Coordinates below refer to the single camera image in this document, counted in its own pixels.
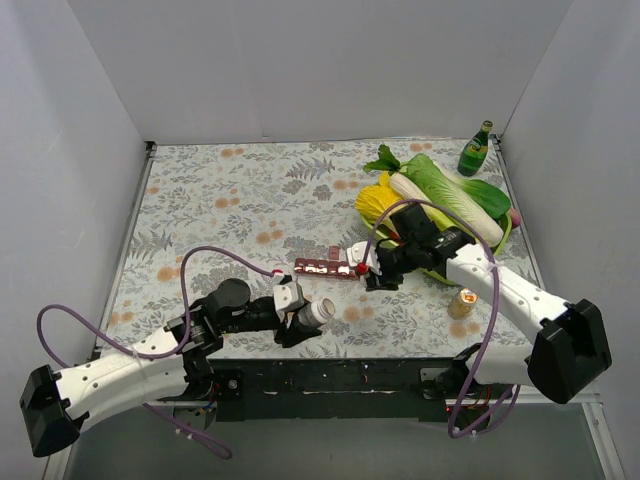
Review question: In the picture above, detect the white pill bottle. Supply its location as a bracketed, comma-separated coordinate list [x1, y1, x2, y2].
[297, 298, 336, 328]

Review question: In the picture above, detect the red weekly pill organizer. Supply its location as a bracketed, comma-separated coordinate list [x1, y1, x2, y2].
[294, 246, 358, 280]

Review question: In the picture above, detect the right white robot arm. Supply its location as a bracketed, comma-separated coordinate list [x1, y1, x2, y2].
[347, 204, 612, 404]

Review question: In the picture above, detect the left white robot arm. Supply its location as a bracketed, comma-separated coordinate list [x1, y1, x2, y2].
[19, 276, 335, 457]

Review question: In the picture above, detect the green oval vegetable tray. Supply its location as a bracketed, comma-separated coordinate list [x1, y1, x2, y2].
[359, 214, 514, 286]

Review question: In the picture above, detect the yellow napa cabbage toy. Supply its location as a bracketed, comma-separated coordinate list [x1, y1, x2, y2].
[355, 171, 402, 224]

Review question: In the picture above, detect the green bok choy toy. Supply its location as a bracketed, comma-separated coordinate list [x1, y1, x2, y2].
[400, 154, 511, 247]

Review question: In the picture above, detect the small orange-lid jar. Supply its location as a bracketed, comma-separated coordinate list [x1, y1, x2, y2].
[448, 288, 478, 320]

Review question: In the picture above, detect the pink radish toy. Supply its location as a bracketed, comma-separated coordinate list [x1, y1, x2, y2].
[508, 208, 521, 229]

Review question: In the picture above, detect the green glass bottle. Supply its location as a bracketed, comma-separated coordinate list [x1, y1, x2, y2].
[457, 120, 493, 177]

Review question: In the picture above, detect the floral patterned table mat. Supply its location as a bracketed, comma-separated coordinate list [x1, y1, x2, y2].
[102, 140, 526, 359]

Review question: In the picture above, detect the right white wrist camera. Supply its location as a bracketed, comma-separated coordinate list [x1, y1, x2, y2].
[346, 241, 380, 276]

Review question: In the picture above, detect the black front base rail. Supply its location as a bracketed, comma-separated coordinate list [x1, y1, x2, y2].
[144, 357, 501, 424]

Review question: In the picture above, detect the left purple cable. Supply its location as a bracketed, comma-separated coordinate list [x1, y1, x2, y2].
[35, 246, 286, 460]

